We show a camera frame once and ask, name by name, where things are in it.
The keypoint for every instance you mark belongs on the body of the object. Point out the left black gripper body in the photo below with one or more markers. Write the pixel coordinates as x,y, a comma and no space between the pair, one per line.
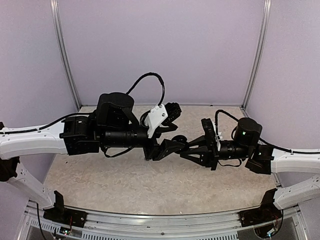
153,151

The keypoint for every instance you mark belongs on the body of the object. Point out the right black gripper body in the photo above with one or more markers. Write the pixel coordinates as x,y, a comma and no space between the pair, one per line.
213,154

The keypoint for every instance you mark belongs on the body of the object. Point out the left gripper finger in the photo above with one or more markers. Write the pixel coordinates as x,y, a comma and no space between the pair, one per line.
168,127
168,147

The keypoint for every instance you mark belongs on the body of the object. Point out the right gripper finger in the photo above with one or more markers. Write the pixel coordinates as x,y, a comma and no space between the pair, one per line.
198,155
199,143

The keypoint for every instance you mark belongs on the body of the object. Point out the black round charging case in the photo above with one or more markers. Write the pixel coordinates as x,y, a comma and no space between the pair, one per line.
181,139

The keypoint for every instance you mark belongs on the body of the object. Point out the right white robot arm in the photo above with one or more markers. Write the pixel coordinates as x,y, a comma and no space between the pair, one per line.
266,159

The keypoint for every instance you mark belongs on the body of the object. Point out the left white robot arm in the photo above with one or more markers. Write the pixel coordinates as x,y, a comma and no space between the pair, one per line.
111,125

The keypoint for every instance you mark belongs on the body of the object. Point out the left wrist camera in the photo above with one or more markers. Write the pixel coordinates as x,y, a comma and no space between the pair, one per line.
161,114

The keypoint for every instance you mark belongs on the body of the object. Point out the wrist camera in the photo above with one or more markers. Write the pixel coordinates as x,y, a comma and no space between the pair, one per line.
219,139
161,114

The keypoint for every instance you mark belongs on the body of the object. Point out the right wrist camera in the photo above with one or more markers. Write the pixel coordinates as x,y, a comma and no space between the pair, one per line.
219,139

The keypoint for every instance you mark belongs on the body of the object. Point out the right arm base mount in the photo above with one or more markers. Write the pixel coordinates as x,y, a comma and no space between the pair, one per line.
265,212

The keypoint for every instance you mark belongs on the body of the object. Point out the front aluminium rail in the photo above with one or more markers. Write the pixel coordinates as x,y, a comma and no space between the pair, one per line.
102,225

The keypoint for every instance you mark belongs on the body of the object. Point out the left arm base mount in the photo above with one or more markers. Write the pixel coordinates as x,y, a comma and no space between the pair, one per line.
60,214

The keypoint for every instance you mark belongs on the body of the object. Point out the right aluminium frame post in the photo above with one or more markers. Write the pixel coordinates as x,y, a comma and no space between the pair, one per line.
258,54

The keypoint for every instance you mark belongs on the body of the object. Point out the aluminium frame post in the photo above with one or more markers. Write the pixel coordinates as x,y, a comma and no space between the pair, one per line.
258,54
54,5

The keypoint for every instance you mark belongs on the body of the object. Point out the left aluminium frame post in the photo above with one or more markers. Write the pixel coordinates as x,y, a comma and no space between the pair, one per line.
54,5

